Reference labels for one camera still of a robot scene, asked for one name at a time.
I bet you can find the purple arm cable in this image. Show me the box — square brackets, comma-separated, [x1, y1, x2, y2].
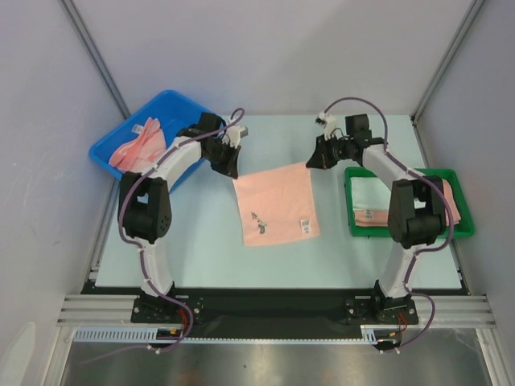
[323, 96, 455, 355]
[80, 107, 245, 365]

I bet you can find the white slotted cable duct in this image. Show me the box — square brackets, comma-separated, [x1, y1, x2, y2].
[74, 326, 183, 343]

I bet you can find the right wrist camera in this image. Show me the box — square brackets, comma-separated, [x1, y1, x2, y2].
[315, 112, 339, 140]

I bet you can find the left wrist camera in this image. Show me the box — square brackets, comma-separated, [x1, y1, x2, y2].
[222, 125, 249, 148]

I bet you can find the light pink embroidered towel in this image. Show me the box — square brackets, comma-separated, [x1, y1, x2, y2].
[233, 162, 320, 247]

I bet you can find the green plastic tray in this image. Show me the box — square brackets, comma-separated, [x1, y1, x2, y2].
[344, 167, 475, 245]

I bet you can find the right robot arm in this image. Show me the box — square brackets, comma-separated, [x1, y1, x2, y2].
[306, 113, 454, 323]

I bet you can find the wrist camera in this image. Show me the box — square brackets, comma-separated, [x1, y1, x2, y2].
[222, 125, 249, 148]
[315, 112, 339, 140]

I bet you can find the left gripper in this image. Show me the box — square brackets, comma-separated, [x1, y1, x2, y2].
[203, 140, 240, 179]

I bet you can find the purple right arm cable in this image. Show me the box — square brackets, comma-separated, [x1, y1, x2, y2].
[323, 96, 455, 355]

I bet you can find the aluminium frame rail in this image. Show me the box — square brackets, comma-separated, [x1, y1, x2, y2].
[57, 294, 496, 329]

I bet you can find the blue plastic bin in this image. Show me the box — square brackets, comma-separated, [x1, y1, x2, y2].
[89, 90, 211, 180]

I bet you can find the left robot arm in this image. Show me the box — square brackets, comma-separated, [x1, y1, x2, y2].
[117, 108, 248, 322]

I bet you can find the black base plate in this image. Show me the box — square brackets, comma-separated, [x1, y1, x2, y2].
[81, 281, 468, 340]

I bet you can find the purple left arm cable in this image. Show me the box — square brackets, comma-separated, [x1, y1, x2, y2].
[80, 107, 245, 365]

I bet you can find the pink towel in bin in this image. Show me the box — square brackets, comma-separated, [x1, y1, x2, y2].
[109, 117, 167, 173]

